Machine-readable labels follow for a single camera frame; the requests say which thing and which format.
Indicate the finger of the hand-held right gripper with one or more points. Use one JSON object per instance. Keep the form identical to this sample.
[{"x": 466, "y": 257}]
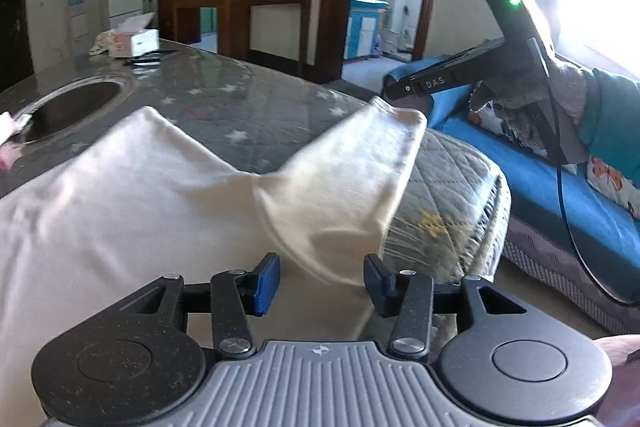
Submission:
[{"x": 405, "y": 89}]

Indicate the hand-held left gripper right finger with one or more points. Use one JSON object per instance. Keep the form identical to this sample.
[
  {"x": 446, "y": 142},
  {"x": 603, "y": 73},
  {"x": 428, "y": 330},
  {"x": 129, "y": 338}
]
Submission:
[{"x": 377, "y": 287}]

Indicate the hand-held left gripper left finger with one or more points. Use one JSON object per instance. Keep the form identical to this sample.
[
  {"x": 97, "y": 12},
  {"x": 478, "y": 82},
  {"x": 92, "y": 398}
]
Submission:
[{"x": 267, "y": 284}]

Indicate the cream white garment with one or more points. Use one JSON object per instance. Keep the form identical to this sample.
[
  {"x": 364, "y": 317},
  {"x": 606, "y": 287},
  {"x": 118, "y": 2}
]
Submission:
[{"x": 150, "y": 207}]

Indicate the person's right hand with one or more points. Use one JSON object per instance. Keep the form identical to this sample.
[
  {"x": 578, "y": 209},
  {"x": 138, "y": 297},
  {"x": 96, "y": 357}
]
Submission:
[{"x": 510, "y": 99}]

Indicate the blue bathroom cabinet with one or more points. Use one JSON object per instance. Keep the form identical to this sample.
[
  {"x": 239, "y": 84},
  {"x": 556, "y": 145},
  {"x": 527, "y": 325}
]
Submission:
[{"x": 365, "y": 29}]

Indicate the blue sofa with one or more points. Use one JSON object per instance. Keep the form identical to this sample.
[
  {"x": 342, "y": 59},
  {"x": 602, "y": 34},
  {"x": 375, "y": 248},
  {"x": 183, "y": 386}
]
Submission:
[{"x": 530, "y": 187}]

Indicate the floral pillow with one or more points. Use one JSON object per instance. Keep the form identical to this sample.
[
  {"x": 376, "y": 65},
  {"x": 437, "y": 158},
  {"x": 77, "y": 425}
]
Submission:
[{"x": 610, "y": 177}]

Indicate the round black table stove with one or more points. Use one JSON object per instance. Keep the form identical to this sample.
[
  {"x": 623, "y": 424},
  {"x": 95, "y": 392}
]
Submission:
[{"x": 75, "y": 104}]

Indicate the white tissue box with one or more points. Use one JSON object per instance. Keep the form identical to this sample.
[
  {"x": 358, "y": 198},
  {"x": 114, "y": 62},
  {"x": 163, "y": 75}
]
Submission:
[{"x": 145, "y": 42}]

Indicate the pink white packet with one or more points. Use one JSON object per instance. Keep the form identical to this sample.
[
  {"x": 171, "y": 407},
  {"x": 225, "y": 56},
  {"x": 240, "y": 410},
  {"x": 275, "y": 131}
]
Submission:
[{"x": 7, "y": 154}]

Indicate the floral cloth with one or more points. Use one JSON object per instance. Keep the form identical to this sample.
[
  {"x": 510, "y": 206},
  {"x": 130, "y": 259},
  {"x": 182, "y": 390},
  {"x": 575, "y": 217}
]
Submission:
[{"x": 100, "y": 44}]

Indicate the white rag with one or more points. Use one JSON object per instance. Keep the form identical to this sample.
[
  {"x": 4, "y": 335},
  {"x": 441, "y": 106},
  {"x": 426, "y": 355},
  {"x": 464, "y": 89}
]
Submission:
[{"x": 12, "y": 124}]

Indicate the water dispenser with blue bottle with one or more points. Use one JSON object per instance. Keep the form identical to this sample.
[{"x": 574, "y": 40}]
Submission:
[{"x": 76, "y": 7}]

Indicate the dark wooden door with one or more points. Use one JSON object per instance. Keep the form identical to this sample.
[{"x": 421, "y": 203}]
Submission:
[{"x": 12, "y": 22}]

